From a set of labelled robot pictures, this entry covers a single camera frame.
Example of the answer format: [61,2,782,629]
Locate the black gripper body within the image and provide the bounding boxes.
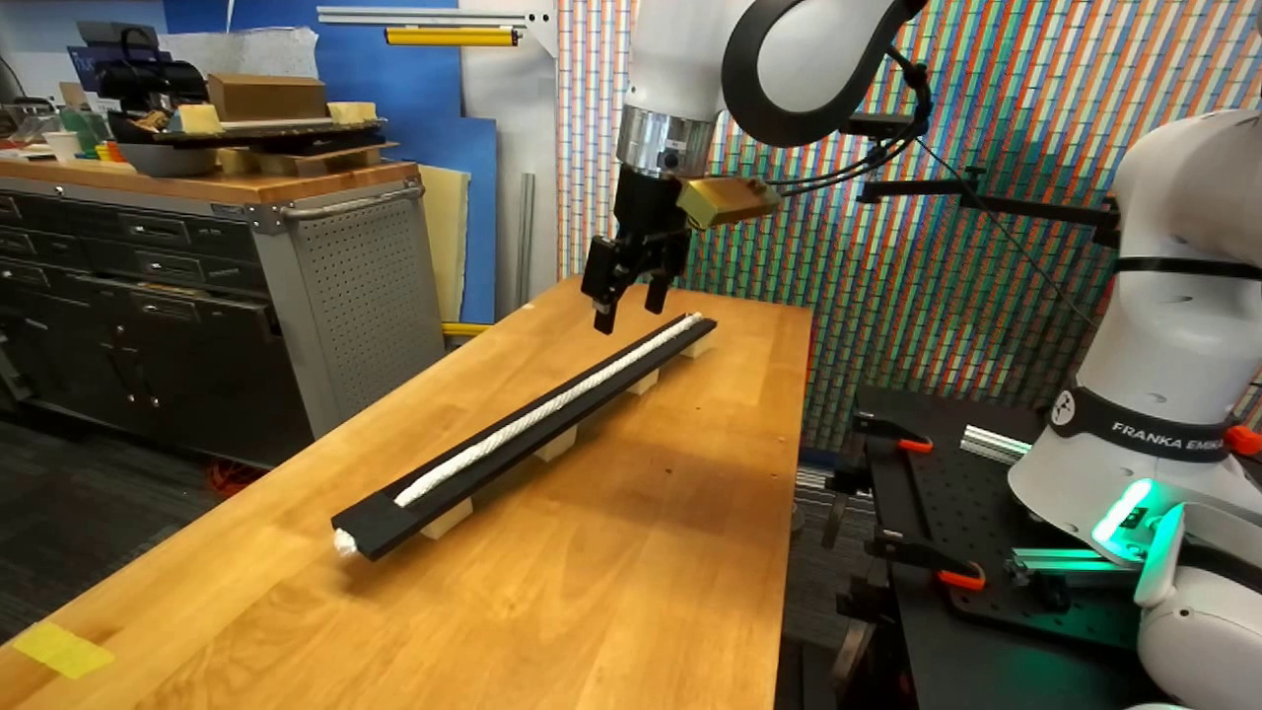
[584,165,689,299]

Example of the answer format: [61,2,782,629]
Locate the white braided rope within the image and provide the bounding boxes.
[389,312,707,511]

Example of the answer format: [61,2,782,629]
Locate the long black channel rail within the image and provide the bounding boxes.
[331,312,719,558]

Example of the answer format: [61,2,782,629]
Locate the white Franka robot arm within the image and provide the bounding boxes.
[584,0,1262,710]

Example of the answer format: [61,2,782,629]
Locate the blue foam board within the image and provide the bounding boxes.
[160,0,500,324]

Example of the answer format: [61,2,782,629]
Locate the yellow level bar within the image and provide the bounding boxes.
[383,27,518,48]

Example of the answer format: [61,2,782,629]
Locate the grey metal tool cabinet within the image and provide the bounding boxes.
[0,160,440,465]

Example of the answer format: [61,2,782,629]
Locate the wooden box on cabinet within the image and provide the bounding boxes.
[205,76,327,122]

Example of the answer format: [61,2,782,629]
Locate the black optical breadboard base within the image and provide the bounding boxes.
[857,387,1162,710]

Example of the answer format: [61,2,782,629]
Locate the yellow tape patch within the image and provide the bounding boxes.
[11,621,113,678]

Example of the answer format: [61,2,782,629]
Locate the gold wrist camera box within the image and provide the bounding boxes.
[678,176,782,230]

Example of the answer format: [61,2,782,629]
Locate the orange handled clamp rear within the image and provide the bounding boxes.
[851,411,935,457]

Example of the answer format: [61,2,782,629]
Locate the orange handled clamp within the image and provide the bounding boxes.
[869,527,986,591]
[851,411,935,457]

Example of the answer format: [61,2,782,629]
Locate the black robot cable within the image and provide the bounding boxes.
[763,42,939,201]

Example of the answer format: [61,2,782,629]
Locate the black camera boom stand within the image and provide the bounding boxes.
[839,113,1121,247]

